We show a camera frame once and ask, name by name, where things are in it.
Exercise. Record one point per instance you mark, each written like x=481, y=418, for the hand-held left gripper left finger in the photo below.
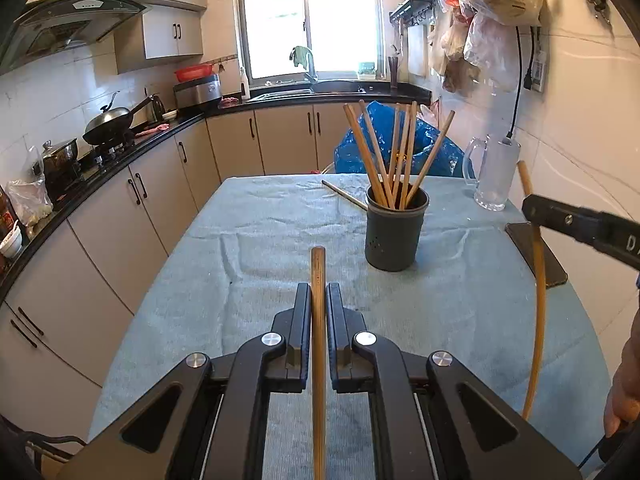
x=295, y=350

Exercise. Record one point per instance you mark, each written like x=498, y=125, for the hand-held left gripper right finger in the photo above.
x=345, y=350

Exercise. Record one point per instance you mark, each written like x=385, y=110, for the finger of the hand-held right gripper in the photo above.
x=560, y=217

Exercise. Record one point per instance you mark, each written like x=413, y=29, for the wooden chopstick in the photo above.
x=318, y=270
x=539, y=310
x=345, y=194

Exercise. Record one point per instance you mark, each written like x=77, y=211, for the dark grey chopstick holder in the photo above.
x=395, y=240

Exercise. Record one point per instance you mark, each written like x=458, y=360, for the bunch of chopsticks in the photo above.
x=381, y=170

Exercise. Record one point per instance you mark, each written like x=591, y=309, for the person's right hand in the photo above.
x=625, y=390

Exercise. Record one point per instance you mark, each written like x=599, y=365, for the dark brown coaster tile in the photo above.
x=525, y=250

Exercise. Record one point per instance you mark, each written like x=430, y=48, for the clear glass pitcher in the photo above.
x=495, y=180

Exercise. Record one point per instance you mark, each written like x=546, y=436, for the light blue tablecloth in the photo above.
x=280, y=240

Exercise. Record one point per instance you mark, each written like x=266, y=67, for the blue plastic bag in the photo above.
x=450, y=160

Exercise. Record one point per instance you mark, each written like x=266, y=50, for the clear white plastic bag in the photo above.
x=492, y=50

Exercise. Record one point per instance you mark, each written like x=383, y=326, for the lower kitchen cabinets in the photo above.
x=150, y=210

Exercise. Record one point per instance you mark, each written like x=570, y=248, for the dark utensil holder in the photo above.
x=393, y=77

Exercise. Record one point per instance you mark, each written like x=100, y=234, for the white hanging towel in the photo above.
x=417, y=52

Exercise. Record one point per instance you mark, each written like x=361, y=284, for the green container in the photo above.
x=366, y=70

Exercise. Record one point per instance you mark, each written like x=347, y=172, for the black kitchen countertop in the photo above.
x=210, y=110

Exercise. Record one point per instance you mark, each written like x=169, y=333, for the steel sink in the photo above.
x=282, y=92

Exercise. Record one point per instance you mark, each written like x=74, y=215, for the pink cloth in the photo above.
x=150, y=129

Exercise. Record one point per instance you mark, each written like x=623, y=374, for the gas stove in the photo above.
x=112, y=152

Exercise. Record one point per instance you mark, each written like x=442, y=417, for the white bottle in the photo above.
x=245, y=85

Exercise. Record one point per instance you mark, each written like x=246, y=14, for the steel faucet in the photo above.
x=311, y=67

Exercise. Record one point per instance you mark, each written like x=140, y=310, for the black wok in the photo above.
x=107, y=125

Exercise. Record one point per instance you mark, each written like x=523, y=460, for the green cloth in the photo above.
x=301, y=56

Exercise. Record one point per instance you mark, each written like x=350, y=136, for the red plastic basket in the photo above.
x=194, y=73

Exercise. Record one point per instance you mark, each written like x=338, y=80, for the steel pot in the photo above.
x=60, y=160

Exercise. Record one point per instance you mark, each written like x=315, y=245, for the white bowl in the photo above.
x=11, y=245

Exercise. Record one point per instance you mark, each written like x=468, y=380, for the kitchen window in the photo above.
x=280, y=15

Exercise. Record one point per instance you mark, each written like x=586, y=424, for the range hood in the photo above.
x=65, y=25

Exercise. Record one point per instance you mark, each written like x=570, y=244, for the white wall socket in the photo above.
x=539, y=65

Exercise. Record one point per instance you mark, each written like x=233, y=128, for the black wall rack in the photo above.
x=412, y=5

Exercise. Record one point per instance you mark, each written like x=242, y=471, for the upper wall cabinets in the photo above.
x=165, y=30

